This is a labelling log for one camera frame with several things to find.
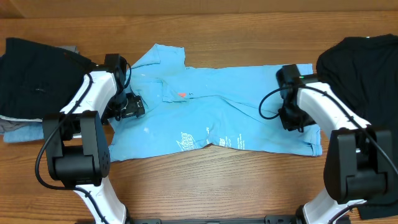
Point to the folded blue garment under stack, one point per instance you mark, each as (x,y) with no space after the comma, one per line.
(30,132)

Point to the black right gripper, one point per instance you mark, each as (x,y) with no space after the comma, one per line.
(291,125)

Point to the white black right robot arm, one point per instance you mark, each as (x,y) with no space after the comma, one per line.
(358,167)

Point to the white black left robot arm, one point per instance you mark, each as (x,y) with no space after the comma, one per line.
(75,155)

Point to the folded black garment on stack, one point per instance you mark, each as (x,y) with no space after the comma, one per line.
(38,79)

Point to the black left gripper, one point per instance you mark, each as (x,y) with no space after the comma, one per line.
(135,106)

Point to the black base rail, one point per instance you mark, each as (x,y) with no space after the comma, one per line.
(217,220)

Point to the black unfolded shirt pile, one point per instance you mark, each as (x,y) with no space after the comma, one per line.
(362,72)

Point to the light blue printed t-shirt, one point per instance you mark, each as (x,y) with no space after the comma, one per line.
(188,108)

